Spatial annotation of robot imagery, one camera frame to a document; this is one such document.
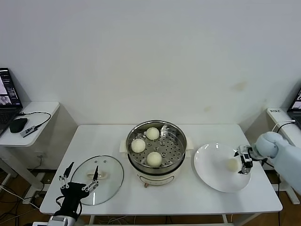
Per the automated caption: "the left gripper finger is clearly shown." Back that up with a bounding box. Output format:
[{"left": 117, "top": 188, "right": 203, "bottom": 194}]
[
  {"left": 58, "top": 161, "right": 75, "bottom": 190},
  {"left": 82, "top": 165, "right": 99, "bottom": 193}
]

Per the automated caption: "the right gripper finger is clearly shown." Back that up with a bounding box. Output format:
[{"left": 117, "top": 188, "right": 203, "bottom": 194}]
[
  {"left": 233, "top": 145, "right": 249, "bottom": 157},
  {"left": 237, "top": 157, "right": 252, "bottom": 175}
]

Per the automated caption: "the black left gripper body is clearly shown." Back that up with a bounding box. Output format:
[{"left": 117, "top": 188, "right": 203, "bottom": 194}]
[{"left": 54, "top": 182, "right": 85, "bottom": 218}]

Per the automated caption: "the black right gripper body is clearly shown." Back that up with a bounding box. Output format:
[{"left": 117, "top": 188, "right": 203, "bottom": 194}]
[{"left": 245, "top": 146, "right": 258, "bottom": 163}]

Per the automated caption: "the glass lid with cream handle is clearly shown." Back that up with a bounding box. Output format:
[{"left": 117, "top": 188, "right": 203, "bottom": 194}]
[{"left": 70, "top": 155, "right": 125, "bottom": 206}]

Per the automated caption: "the white steamed baozi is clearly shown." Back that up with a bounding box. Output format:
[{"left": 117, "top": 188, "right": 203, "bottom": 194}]
[
  {"left": 146, "top": 152, "right": 163, "bottom": 167},
  {"left": 131, "top": 138, "right": 146, "bottom": 153},
  {"left": 225, "top": 158, "right": 238, "bottom": 171},
  {"left": 146, "top": 127, "right": 160, "bottom": 141}
]

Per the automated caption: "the perforated steel steamer basket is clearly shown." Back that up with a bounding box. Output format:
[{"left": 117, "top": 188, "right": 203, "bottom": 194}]
[{"left": 126, "top": 120, "right": 188, "bottom": 170}]

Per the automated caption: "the white round plate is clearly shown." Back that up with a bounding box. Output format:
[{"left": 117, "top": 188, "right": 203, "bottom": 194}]
[{"left": 193, "top": 143, "right": 252, "bottom": 193}]

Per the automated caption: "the white side desk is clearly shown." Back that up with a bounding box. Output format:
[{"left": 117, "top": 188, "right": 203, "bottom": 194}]
[
  {"left": 0, "top": 101, "right": 61, "bottom": 205},
  {"left": 265, "top": 108, "right": 301, "bottom": 205}
]

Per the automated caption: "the cream electric cooking pot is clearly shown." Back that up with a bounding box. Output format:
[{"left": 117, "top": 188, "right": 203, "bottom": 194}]
[{"left": 119, "top": 138, "right": 194, "bottom": 189}]

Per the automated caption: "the black open laptop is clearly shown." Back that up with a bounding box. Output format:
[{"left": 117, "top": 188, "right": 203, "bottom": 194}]
[
  {"left": 286, "top": 87, "right": 301, "bottom": 130},
  {"left": 0, "top": 68, "right": 24, "bottom": 138}
]

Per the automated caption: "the black computer mouse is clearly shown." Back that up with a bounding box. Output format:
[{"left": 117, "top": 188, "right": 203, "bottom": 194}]
[{"left": 9, "top": 117, "right": 28, "bottom": 134}]

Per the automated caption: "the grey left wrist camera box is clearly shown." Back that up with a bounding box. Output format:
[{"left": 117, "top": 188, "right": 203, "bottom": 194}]
[{"left": 48, "top": 216, "right": 69, "bottom": 226}]

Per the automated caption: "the white flat cable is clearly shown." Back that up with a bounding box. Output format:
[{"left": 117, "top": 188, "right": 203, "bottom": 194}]
[{"left": 271, "top": 120, "right": 296, "bottom": 135}]

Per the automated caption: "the black cable with adapter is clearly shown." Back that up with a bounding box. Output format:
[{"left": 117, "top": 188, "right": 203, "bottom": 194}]
[{"left": 262, "top": 121, "right": 296, "bottom": 214}]

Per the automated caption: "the thin black drive cable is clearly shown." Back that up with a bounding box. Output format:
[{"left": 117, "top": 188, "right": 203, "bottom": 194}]
[{"left": 16, "top": 111, "right": 52, "bottom": 129}]

